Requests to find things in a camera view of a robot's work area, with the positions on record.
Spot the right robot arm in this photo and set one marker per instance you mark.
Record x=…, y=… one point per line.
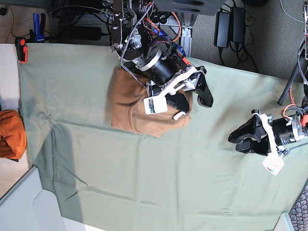
x=143, y=47

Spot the green table cloth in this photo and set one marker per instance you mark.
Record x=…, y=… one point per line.
x=190, y=179

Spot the black power brick left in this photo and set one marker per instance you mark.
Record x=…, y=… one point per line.
x=82, y=32

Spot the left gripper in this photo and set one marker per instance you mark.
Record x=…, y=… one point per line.
x=285, y=132

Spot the black power adapter far right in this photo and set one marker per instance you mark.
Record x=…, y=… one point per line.
x=238, y=25

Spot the orange folded garment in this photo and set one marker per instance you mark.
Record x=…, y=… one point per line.
x=12, y=135

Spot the white plastic bin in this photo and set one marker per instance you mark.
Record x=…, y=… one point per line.
x=26, y=206

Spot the blue clamp at table middle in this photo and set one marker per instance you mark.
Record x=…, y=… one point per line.
x=177, y=55

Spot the black power adapter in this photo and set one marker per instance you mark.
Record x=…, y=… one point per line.
x=238, y=25
x=222, y=29

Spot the aluminium frame post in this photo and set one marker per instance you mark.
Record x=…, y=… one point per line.
x=187, y=21

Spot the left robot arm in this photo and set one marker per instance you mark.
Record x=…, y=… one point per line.
x=264, y=135

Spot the tan T-shirt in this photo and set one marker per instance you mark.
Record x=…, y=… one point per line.
x=128, y=111

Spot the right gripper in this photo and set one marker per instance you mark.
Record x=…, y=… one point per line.
x=158, y=67

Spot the blue clamp at table corner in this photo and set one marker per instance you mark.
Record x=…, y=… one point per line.
x=36, y=36

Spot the grey overhead camera mount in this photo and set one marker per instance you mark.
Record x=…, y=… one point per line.
x=204, y=7

